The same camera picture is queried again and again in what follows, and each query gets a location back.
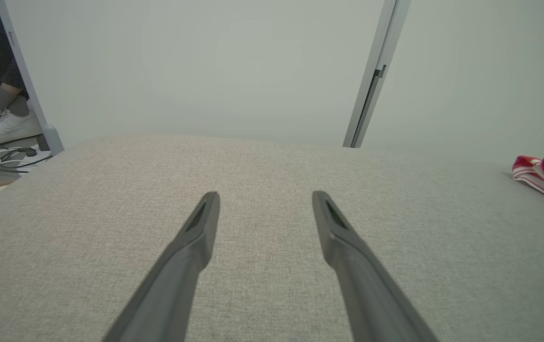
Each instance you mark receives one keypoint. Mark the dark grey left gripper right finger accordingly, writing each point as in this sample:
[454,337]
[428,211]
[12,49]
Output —
[371,294]

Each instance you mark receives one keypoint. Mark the grey metal partition post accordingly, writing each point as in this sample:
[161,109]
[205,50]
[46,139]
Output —
[34,97]
[371,71]

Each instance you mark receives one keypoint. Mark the red garment stack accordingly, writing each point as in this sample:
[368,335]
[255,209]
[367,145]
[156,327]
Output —
[526,164]

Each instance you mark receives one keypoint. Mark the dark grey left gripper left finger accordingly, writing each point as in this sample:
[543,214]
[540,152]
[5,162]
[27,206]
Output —
[167,285]

